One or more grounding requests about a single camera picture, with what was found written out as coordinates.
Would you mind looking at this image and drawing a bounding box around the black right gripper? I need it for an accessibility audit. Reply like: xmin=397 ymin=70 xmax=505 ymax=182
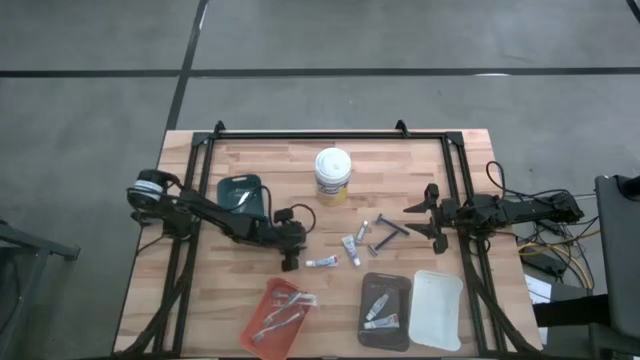
xmin=403 ymin=183 xmax=460 ymax=255

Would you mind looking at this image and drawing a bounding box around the teal plastic tray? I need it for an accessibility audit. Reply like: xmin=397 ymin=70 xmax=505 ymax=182
xmin=215 ymin=173 xmax=267 ymax=222

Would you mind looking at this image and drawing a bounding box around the orange plastic tray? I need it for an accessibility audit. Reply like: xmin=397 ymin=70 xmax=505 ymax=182
xmin=238 ymin=277 xmax=314 ymax=360

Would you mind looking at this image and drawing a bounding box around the blue disposable razor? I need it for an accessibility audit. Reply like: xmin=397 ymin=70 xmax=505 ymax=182
xmin=374 ymin=213 xmax=412 ymax=238
xmin=366 ymin=229 xmax=402 ymax=258

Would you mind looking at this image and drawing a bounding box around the yellow Lysol wipes canister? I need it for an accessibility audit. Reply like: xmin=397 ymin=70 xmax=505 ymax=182
xmin=313 ymin=147 xmax=353 ymax=208

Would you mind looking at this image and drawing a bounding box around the dark grey transparent tray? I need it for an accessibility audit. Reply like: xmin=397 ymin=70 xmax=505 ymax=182
xmin=357 ymin=271 xmax=413 ymax=353

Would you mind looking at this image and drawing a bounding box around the white plastic tray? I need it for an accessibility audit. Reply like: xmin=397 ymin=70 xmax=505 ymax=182
xmin=408 ymin=269 xmax=465 ymax=353

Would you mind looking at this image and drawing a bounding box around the black power brick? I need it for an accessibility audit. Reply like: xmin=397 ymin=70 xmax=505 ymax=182
xmin=523 ymin=251 xmax=567 ymax=277

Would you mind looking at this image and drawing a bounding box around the white paper sheet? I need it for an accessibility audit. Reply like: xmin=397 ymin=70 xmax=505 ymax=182
xmin=524 ymin=273 xmax=552 ymax=306

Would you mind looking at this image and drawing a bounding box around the grey metal stand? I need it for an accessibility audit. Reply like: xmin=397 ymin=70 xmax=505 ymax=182
xmin=0 ymin=219 xmax=82 ymax=360

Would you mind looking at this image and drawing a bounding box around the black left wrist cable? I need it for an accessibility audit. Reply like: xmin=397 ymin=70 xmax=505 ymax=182
xmin=288 ymin=201 xmax=318 ymax=237

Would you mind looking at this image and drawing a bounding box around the black left arm elbow cable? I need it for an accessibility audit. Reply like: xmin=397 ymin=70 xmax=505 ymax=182
xmin=228 ymin=183 xmax=275 ymax=215

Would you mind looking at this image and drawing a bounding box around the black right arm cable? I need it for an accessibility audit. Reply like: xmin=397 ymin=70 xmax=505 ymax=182
xmin=485 ymin=160 xmax=572 ymax=202

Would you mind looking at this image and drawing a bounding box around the black metal table frame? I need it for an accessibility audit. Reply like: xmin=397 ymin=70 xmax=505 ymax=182
xmin=113 ymin=119 xmax=544 ymax=360

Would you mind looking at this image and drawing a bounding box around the yellow cable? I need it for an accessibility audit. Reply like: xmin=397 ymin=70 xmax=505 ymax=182
xmin=517 ymin=228 xmax=601 ymax=292

